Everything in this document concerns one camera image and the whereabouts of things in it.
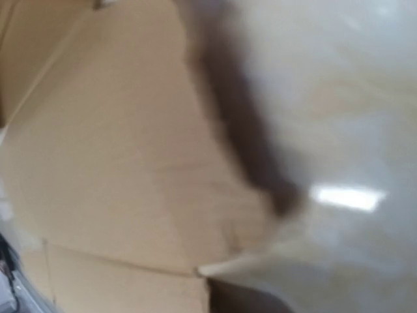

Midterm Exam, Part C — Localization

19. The brown cardboard box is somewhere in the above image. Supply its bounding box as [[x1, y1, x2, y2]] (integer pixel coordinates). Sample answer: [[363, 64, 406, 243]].
[[0, 0, 307, 313]]

